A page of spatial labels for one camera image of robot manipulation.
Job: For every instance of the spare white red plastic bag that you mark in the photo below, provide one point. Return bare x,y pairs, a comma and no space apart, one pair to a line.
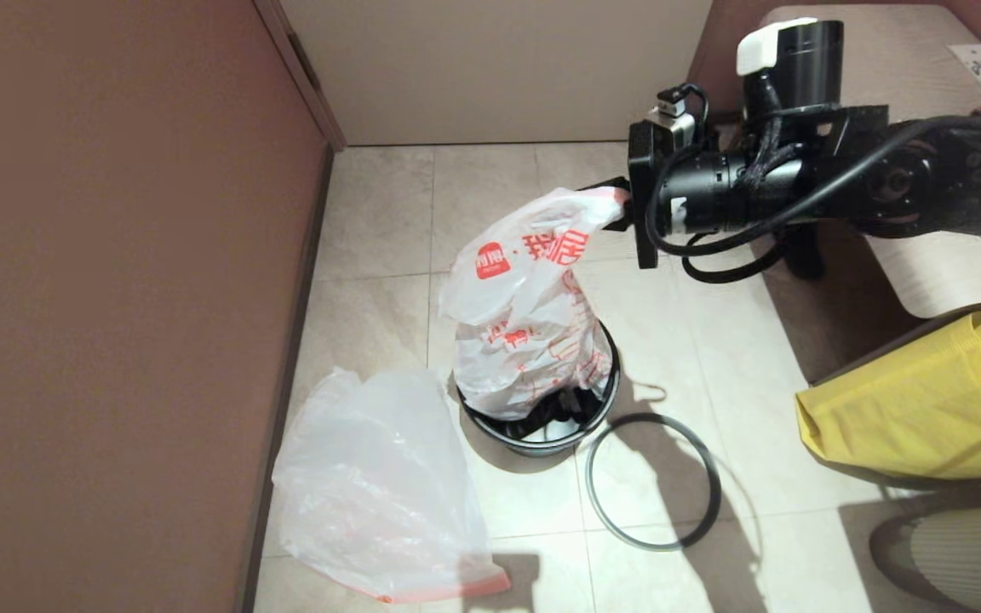
524,323

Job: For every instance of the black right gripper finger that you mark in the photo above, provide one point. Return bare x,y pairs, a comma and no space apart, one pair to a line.
618,224
610,185

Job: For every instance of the brown door frame post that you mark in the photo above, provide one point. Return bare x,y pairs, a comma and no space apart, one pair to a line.
299,72
699,64

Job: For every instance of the pale door panel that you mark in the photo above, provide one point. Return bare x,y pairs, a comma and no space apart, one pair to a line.
499,68

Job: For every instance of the grey ribbed round stool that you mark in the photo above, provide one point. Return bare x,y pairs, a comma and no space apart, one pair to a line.
967,562

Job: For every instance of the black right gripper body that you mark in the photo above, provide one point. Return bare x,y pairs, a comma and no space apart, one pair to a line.
729,183

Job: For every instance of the light wood bench metal legs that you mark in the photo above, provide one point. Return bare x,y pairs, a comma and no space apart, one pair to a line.
925,281

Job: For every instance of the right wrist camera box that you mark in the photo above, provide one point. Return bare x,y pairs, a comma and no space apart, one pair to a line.
674,119

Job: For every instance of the yellow fabric bag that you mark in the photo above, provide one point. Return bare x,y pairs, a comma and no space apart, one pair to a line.
908,409

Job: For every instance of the black round trash bin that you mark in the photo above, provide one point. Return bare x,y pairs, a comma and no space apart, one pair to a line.
542,444

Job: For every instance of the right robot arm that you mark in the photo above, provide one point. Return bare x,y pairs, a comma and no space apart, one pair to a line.
925,179

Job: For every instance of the white and red plastic bag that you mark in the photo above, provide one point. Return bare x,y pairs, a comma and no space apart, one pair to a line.
371,477

